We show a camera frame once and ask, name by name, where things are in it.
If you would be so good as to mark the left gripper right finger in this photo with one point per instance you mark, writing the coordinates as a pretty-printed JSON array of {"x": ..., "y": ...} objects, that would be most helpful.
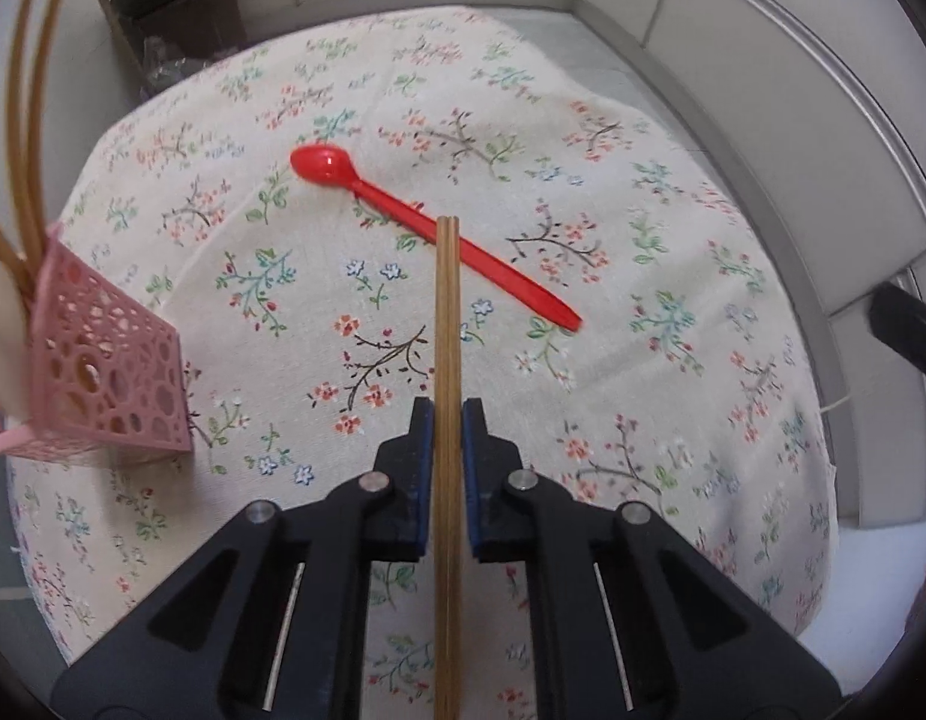
[{"x": 496, "y": 526}]

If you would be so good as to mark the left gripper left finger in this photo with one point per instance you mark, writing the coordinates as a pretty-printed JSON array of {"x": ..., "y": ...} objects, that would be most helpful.
[{"x": 399, "y": 525}]

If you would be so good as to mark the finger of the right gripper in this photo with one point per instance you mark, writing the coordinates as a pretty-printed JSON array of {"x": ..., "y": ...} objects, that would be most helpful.
[{"x": 898, "y": 320}]

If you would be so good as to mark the pink perforated utensil holder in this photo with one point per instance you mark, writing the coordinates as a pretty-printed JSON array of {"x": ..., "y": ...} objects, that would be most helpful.
[{"x": 105, "y": 375}]

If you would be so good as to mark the white spoon wooden handle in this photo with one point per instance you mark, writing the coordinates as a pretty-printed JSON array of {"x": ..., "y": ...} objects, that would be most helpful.
[{"x": 14, "y": 398}]

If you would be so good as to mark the long bamboo chopstick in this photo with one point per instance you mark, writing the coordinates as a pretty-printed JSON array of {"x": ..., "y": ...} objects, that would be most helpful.
[
  {"x": 34, "y": 229},
  {"x": 24, "y": 105}
]

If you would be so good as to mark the floral tablecloth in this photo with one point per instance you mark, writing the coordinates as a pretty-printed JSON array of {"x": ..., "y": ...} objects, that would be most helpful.
[{"x": 676, "y": 493}]

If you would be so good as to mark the red plastic spoon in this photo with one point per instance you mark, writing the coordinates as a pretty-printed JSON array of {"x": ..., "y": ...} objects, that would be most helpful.
[{"x": 331, "y": 166}]

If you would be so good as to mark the brown trash bin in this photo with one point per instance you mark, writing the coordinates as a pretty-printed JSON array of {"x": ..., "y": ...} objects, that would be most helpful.
[{"x": 190, "y": 29}]

